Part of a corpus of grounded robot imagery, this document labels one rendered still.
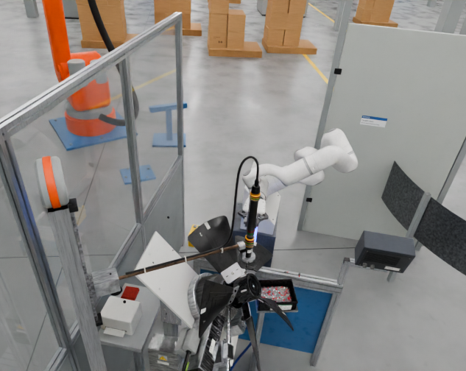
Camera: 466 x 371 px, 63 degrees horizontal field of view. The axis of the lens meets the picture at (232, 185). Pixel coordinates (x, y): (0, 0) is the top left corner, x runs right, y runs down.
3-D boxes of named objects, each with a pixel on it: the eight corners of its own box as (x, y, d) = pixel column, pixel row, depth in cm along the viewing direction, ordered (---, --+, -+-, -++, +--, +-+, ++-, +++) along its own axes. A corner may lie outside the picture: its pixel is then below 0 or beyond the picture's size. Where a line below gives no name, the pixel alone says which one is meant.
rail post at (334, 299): (309, 365, 272) (333, 294, 228) (310, 360, 276) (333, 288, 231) (315, 366, 272) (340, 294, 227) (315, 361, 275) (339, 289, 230)
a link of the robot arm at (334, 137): (299, 178, 229) (288, 154, 230) (316, 170, 232) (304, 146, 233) (340, 161, 181) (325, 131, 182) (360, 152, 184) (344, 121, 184)
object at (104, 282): (93, 299, 146) (90, 285, 141) (90, 286, 151) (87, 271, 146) (121, 292, 150) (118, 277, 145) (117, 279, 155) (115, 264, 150)
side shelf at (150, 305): (95, 342, 187) (93, 339, 185) (125, 286, 216) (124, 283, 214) (141, 352, 184) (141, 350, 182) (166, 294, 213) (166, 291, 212)
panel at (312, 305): (199, 330, 276) (200, 266, 239) (199, 329, 277) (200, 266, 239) (313, 353, 267) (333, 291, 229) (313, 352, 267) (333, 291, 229)
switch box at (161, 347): (150, 372, 198) (147, 348, 185) (156, 356, 205) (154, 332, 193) (178, 378, 196) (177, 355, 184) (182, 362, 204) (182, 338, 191)
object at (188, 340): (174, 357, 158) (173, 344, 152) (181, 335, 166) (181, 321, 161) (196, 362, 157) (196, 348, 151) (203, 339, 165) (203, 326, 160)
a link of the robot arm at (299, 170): (299, 149, 169) (239, 179, 177) (314, 177, 175) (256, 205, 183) (297, 141, 177) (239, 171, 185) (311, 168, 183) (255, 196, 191)
